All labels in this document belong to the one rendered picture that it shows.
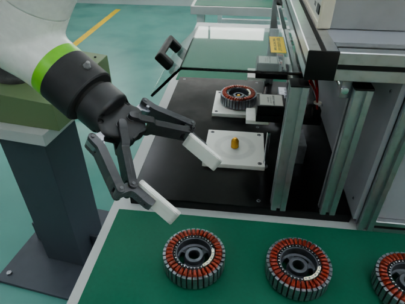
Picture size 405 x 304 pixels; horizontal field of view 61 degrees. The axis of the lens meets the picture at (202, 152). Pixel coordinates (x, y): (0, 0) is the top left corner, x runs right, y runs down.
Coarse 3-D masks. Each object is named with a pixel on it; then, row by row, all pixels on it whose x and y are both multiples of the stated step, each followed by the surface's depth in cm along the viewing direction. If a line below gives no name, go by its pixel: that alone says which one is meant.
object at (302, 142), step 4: (300, 136) 85; (304, 136) 85; (300, 140) 84; (304, 140) 84; (300, 144) 82; (304, 144) 82; (300, 148) 82; (304, 148) 82; (300, 152) 83; (304, 152) 83; (296, 156) 84; (300, 156) 84; (304, 156) 83; (296, 160) 84; (300, 160) 84
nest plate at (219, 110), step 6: (216, 90) 115; (216, 96) 112; (216, 102) 108; (216, 108) 105; (222, 108) 105; (228, 108) 105; (216, 114) 103; (222, 114) 103; (228, 114) 102; (234, 114) 102; (240, 114) 102
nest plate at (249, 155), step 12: (216, 132) 94; (228, 132) 94; (240, 132) 94; (252, 132) 94; (216, 144) 90; (228, 144) 90; (240, 144) 90; (252, 144) 90; (228, 156) 85; (240, 156) 85; (252, 156) 85; (240, 168) 83; (252, 168) 83; (264, 168) 82
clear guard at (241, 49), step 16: (192, 32) 78; (208, 32) 74; (224, 32) 74; (240, 32) 74; (256, 32) 74; (272, 32) 74; (288, 32) 74; (192, 48) 66; (208, 48) 66; (224, 48) 66; (240, 48) 66; (256, 48) 66; (288, 48) 66; (176, 64) 64; (192, 64) 60; (208, 64) 60; (224, 64) 60; (240, 64) 60; (256, 64) 60; (272, 64) 60; (288, 64) 60; (160, 80) 65
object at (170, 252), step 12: (168, 240) 64; (180, 240) 64; (192, 240) 65; (204, 240) 64; (216, 240) 64; (168, 252) 61; (180, 252) 64; (192, 252) 64; (204, 252) 64; (216, 252) 61; (168, 264) 60; (180, 264) 60; (192, 264) 62; (204, 264) 59; (216, 264) 59; (168, 276) 61; (180, 276) 58; (192, 276) 58; (204, 276) 58; (216, 276) 60
